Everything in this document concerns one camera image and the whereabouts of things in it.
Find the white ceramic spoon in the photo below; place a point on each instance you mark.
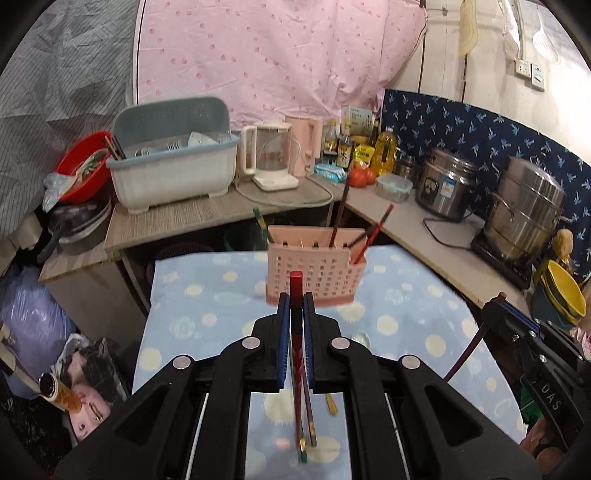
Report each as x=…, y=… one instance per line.
x=362, y=340

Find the pink electric kettle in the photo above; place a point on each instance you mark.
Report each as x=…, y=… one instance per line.
x=307, y=143

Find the brown chopstick with gold band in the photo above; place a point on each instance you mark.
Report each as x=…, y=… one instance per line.
x=313, y=434

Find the orange tube bottle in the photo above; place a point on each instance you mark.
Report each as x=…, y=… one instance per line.
x=62, y=394

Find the white dish drainer teal lid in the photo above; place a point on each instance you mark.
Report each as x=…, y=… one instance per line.
x=171, y=180

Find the purple plastic bag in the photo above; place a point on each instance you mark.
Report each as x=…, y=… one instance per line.
x=32, y=323

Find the crumpled grey plastic bag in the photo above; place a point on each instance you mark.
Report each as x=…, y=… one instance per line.
x=57, y=189

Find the clear dishes in drainer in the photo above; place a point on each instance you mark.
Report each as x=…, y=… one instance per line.
x=184, y=143

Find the blue wet wipes packet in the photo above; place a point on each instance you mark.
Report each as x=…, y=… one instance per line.
x=330, y=173

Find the white hanging skimmer ladle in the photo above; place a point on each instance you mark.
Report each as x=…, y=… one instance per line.
x=547, y=44

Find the white wall outlet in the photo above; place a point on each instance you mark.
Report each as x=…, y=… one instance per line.
x=523, y=68

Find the red tomato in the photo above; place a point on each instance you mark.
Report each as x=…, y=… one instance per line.
x=371, y=175
x=358, y=177

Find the yellow seasoning packet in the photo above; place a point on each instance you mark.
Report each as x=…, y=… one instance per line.
x=364, y=156

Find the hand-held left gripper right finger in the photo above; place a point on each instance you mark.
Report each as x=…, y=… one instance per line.
x=308, y=341

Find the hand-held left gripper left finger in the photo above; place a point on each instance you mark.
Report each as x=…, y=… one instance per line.
x=283, y=341

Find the pink dotted cloth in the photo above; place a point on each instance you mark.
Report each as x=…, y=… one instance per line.
x=277, y=55

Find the gold flower spoon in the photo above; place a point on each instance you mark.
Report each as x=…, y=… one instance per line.
x=331, y=406

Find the tan loofah sponge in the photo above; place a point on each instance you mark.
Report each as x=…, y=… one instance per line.
x=563, y=247

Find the black chopsticks bundle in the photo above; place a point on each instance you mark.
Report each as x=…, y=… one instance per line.
x=115, y=147

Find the grey striped cloth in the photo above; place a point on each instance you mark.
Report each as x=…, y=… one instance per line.
x=55, y=83

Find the pink perforated utensil holder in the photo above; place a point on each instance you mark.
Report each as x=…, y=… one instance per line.
x=323, y=277

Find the small steel pot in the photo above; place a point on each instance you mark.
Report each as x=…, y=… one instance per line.
x=406, y=168

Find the white and green carton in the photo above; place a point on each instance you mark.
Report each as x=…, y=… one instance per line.
x=358, y=119

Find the navy leaf print cloth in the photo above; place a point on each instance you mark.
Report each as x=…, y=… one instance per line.
x=461, y=124

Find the beige corner counter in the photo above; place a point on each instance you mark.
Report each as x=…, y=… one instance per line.
x=415, y=230

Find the large steel steamer pot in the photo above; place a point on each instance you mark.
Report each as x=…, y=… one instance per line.
x=526, y=217

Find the steel rice cooker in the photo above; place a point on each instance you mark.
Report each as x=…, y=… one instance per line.
x=445, y=189

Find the teal plastic basin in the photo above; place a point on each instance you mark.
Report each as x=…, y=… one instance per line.
x=542, y=309

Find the cooking oil bottle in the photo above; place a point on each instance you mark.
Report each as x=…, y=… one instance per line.
x=384, y=152

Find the red plastic basin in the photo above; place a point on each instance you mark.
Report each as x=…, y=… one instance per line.
x=81, y=161

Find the stack of yellow bowls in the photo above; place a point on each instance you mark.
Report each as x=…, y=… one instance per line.
x=561, y=288

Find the beige hanging spatula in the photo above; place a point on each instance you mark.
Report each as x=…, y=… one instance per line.
x=467, y=27

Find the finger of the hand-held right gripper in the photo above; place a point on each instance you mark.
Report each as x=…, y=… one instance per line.
x=503, y=318
x=521, y=316

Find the blue planet print tablecloth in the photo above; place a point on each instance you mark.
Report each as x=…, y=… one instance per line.
x=207, y=323

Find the green patterned chopstick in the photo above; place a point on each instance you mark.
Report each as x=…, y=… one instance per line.
x=302, y=454
x=261, y=224

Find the glass electric kettle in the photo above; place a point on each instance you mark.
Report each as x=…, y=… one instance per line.
x=272, y=152

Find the glass food container with lid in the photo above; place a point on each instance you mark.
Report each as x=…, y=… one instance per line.
x=393, y=188

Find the dark wok pan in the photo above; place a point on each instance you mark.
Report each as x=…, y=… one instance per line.
x=78, y=226

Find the black induction cooker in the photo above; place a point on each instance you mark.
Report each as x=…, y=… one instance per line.
x=498, y=265

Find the white wall switch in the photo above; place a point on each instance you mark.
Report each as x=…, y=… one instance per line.
x=537, y=77

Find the person's right hand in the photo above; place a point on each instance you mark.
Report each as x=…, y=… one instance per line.
x=547, y=454

